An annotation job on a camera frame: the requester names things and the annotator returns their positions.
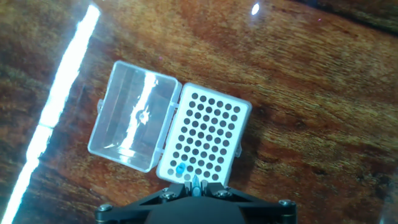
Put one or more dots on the white tip rack clear lid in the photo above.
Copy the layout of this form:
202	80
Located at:
211	130

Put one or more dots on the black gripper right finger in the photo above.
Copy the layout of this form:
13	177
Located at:
267	213

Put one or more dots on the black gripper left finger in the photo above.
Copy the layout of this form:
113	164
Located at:
124	211

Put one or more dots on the blue pipette tip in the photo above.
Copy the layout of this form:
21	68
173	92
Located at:
180	168
196	186

